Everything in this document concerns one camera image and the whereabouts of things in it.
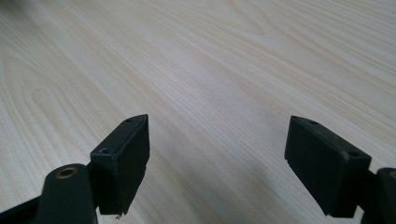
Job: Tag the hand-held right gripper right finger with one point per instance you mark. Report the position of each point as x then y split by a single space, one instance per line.
327 174

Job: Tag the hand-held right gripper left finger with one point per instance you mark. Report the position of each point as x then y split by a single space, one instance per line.
124 168

